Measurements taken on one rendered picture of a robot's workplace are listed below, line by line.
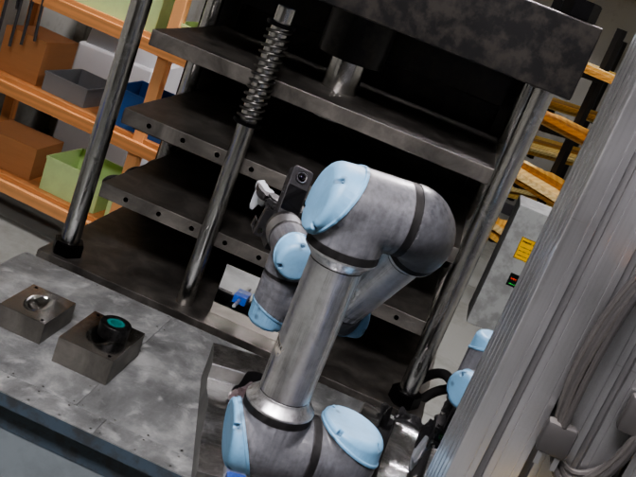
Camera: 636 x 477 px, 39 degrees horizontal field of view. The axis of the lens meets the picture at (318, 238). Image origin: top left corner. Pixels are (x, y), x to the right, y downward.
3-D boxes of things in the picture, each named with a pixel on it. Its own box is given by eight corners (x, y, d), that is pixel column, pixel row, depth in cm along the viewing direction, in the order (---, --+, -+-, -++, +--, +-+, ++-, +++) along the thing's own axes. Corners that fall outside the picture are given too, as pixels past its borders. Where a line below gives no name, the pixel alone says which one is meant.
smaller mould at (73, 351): (105, 385, 218) (113, 362, 216) (51, 361, 220) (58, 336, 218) (137, 356, 237) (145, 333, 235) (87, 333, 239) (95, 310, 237)
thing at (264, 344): (414, 436, 268) (421, 420, 266) (32, 265, 281) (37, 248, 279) (436, 339, 348) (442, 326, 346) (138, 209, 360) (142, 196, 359)
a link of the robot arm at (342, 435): (368, 517, 147) (399, 450, 143) (293, 502, 143) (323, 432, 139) (353, 471, 158) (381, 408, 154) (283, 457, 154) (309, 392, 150)
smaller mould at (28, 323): (39, 344, 225) (44, 324, 223) (-7, 324, 226) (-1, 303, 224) (70, 322, 241) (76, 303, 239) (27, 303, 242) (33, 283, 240)
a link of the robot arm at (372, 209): (302, 502, 144) (432, 197, 127) (213, 485, 140) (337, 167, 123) (291, 457, 155) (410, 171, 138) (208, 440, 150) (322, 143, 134)
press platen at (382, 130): (487, 185, 258) (494, 169, 257) (148, 44, 269) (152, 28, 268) (492, 150, 325) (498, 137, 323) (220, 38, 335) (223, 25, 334)
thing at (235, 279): (287, 346, 279) (306, 298, 274) (209, 311, 282) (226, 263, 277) (319, 297, 327) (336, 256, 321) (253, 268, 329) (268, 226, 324)
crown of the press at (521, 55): (513, 222, 246) (612, 9, 228) (95, 47, 259) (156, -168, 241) (513, 171, 326) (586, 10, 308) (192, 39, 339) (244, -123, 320)
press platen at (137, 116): (452, 264, 263) (459, 249, 261) (120, 122, 274) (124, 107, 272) (465, 210, 333) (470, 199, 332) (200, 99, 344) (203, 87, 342)
